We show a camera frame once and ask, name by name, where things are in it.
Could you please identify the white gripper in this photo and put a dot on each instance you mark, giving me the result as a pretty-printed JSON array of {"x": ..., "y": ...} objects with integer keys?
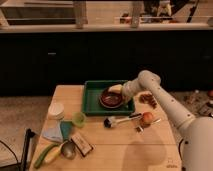
[{"x": 129, "y": 90}]

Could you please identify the dark red bowl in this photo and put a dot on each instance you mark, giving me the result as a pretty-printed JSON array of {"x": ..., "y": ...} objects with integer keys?
[{"x": 110, "y": 100}]

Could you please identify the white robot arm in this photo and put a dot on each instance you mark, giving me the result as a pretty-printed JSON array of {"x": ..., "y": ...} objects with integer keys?
[{"x": 197, "y": 132}]

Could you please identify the green plastic tray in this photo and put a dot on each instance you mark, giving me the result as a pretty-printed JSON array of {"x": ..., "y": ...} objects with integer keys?
[{"x": 98, "y": 101}]

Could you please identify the black white dish brush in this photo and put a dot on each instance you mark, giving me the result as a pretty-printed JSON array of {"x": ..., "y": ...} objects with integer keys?
[{"x": 112, "y": 121}]

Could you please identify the orange peach fruit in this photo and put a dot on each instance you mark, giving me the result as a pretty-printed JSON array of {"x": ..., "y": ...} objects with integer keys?
[{"x": 147, "y": 118}]

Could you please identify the small black clip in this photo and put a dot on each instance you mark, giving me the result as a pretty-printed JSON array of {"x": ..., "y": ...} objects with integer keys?
[{"x": 139, "y": 129}]

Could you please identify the small green cup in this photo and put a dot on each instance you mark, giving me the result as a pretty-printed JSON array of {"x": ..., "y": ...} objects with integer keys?
[{"x": 79, "y": 119}]

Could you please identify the teal sponge piece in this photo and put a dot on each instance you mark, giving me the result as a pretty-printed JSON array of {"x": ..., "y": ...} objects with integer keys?
[{"x": 66, "y": 129}]

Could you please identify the wooden block brush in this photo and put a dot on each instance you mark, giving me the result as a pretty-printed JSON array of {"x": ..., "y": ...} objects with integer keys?
[{"x": 83, "y": 146}]

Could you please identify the light blue cloth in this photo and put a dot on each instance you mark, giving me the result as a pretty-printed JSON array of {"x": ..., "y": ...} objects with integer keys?
[{"x": 53, "y": 134}]

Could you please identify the green yellow banana toy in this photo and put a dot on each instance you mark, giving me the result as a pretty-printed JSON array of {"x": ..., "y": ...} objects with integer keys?
[{"x": 48, "y": 155}]

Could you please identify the black stand left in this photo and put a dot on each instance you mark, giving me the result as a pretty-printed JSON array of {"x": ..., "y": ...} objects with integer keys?
[{"x": 29, "y": 134}]

